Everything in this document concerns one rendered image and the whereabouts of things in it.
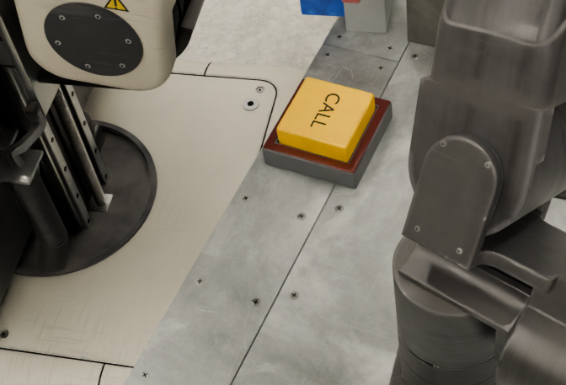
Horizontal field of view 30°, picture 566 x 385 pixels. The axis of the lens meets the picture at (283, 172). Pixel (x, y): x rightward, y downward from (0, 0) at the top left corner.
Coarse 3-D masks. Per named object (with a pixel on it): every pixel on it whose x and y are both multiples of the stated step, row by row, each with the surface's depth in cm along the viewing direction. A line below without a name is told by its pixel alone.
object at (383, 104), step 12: (300, 84) 87; (384, 108) 85; (372, 120) 84; (276, 132) 84; (372, 132) 83; (264, 144) 84; (276, 144) 84; (360, 144) 83; (300, 156) 83; (312, 156) 82; (360, 156) 82; (336, 168) 82; (348, 168) 81
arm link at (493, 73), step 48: (480, 0) 43; (528, 0) 42; (480, 48) 43; (528, 48) 42; (432, 96) 45; (480, 96) 44; (528, 96) 43; (432, 144) 46; (528, 144) 43; (528, 192) 44
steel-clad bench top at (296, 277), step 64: (320, 64) 91; (384, 64) 90; (256, 192) 84; (320, 192) 83; (384, 192) 82; (256, 256) 80; (320, 256) 79; (384, 256) 78; (192, 320) 77; (256, 320) 76; (320, 320) 76; (384, 320) 75; (128, 384) 74; (192, 384) 74; (256, 384) 73; (320, 384) 73; (384, 384) 72
